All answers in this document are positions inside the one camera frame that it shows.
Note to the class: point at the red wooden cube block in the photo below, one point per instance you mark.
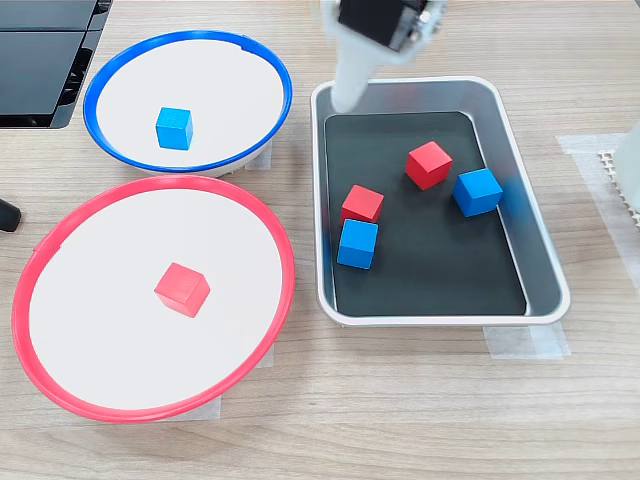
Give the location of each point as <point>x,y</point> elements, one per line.
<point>181,290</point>
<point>429,165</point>
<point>362,202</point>

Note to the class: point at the blue wooden cube block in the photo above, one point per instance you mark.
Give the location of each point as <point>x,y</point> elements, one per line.
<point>477,194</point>
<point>173,130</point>
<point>356,245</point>

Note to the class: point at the black tray liner mat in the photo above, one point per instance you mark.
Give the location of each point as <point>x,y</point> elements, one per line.
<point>425,270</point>

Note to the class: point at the silver metal tray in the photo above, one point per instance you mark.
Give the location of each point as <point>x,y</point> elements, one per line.
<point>530,240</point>

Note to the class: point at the translucent tape strip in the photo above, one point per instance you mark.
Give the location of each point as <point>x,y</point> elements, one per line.
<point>262,160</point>
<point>269,357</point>
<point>515,342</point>
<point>210,407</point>

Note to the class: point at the blue rimmed white dish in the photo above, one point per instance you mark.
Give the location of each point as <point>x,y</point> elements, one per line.
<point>225,100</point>

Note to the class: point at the translucent white sheet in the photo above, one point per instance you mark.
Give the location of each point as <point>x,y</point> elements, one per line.
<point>585,150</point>

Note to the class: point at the white mesh grid mat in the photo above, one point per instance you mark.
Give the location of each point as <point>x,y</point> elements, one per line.
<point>607,161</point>

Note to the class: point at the black plastic device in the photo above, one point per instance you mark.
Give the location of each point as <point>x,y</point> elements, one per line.
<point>35,70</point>

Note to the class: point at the red rimmed white dish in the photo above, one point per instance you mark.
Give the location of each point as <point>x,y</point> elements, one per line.
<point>100,300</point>

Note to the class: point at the black rounded object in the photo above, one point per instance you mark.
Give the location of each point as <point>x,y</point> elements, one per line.
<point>9,215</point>

